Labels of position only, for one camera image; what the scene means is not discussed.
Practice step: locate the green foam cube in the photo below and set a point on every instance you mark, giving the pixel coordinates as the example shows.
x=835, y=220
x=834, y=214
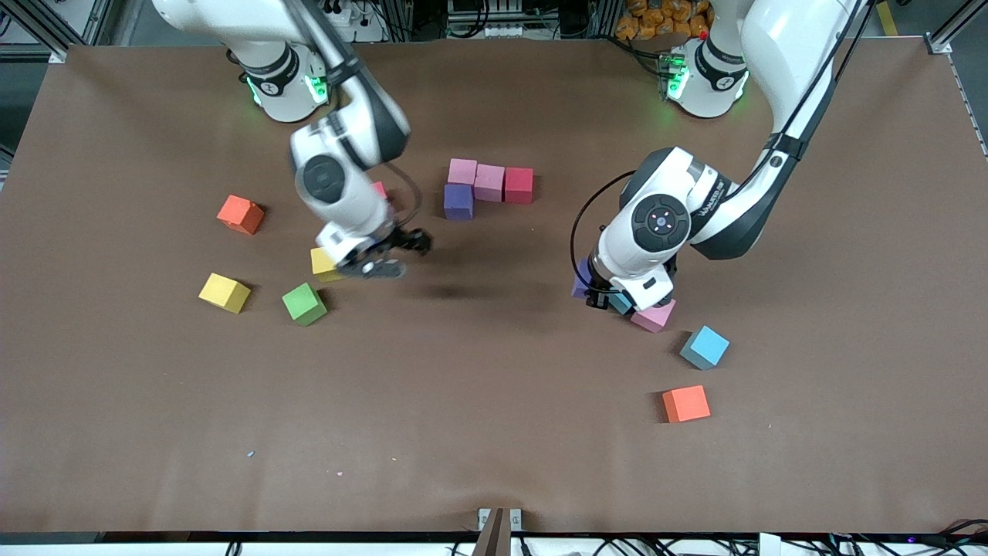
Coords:
x=304, y=303

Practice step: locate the orange foam cube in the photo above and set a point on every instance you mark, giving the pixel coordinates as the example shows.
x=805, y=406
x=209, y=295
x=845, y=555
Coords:
x=241, y=216
x=686, y=404

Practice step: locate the aluminium frame post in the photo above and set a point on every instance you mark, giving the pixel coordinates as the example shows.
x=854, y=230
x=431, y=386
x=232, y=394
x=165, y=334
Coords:
x=940, y=45
x=58, y=52

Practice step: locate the white power strip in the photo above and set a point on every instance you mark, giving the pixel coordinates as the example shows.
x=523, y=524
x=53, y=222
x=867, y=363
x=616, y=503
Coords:
x=351, y=11

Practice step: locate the yellow foam cube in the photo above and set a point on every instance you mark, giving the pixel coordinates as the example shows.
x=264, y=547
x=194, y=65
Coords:
x=320, y=266
x=225, y=293

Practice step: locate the pink foam cube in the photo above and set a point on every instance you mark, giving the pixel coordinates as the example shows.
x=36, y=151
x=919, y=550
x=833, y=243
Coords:
x=489, y=184
x=654, y=316
x=462, y=171

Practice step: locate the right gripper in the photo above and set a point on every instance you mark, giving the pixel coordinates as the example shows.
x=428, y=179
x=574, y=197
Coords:
x=407, y=240

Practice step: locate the brown paper table cover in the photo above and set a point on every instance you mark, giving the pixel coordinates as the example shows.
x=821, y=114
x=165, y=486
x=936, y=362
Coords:
x=494, y=386

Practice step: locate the orange snack bags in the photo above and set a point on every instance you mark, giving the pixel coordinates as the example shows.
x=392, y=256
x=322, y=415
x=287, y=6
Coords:
x=656, y=19

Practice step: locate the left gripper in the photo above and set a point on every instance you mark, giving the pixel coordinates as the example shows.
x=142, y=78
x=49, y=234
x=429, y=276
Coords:
x=597, y=296

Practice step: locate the blue foam cube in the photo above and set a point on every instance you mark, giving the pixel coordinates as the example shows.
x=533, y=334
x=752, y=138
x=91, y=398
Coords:
x=706, y=345
x=621, y=306

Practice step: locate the purple foam cube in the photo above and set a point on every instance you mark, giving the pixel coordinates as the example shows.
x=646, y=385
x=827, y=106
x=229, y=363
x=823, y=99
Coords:
x=580, y=284
x=458, y=202

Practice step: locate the red foam cube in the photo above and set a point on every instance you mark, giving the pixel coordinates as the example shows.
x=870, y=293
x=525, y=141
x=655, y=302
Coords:
x=380, y=189
x=519, y=185

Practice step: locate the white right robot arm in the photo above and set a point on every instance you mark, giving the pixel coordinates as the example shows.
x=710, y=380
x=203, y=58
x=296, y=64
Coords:
x=355, y=208

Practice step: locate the white electronic device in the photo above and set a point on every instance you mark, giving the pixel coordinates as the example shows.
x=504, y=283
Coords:
x=494, y=31

